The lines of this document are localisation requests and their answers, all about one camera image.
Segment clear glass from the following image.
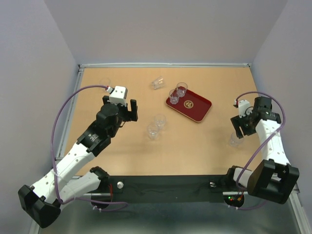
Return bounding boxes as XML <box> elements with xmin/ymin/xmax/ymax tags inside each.
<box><xmin>147</xmin><ymin>123</ymin><xmax>160</xmax><ymax>139</ymax></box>
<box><xmin>151</xmin><ymin>76</ymin><xmax>166</xmax><ymax>90</ymax></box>
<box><xmin>176</xmin><ymin>82</ymin><xmax>188</xmax><ymax>98</ymax></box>
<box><xmin>229</xmin><ymin>132</ymin><xmax>244</xmax><ymax>147</ymax></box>
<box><xmin>154</xmin><ymin>114</ymin><xmax>166</xmax><ymax>129</ymax></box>
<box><xmin>99</xmin><ymin>78</ymin><xmax>111</xmax><ymax>86</ymax></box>
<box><xmin>169</xmin><ymin>89</ymin><xmax>179</xmax><ymax>105</ymax></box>

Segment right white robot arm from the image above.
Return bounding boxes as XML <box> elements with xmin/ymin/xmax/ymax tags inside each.
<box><xmin>224</xmin><ymin>96</ymin><xmax>299</xmax><ymax>204</ymax></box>

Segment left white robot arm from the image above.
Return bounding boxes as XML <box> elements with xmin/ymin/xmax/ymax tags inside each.
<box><xmin>18</xmin><ymin>96</ymin><xmax>138</xmax><ymax>228</ymax></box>

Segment red rectangular tray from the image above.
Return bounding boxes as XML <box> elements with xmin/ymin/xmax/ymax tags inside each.
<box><xmin>166</xmin><ymin>89</ymin><xmax>212</xmax><ymax>123</ymax></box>

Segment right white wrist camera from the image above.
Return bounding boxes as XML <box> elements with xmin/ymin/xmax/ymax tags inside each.
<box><xmin>232</xmin><ymin>99</ymin><xmax>253</xmax><ymax>119</ymax></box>

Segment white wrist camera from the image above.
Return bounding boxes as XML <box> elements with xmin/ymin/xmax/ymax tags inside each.
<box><xmin>232</xmin><ymin>99</ymin><xmax>253</xmax><ymax>119</ymax></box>
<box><xmin>106</xmin><ymin>86</ymin><xmax>128</xmax><ymax>106</ymax></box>

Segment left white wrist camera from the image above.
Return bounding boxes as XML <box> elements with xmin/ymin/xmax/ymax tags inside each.
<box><xmin>106</xmin><ymin>86</ymin><xmax>128</xmax><ymax>106</ymax></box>

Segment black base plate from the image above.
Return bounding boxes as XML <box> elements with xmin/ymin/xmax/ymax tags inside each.
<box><xmin>109</xmin><ymin>175</ymin><xmax>242</xmax><ymax>203</ymax></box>

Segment aluminium table frame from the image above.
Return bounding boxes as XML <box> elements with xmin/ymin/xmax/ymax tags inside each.
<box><xmin>43</xmin><ymin>63</ymin><xmax>301</xmax><ymax>234</ymax></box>

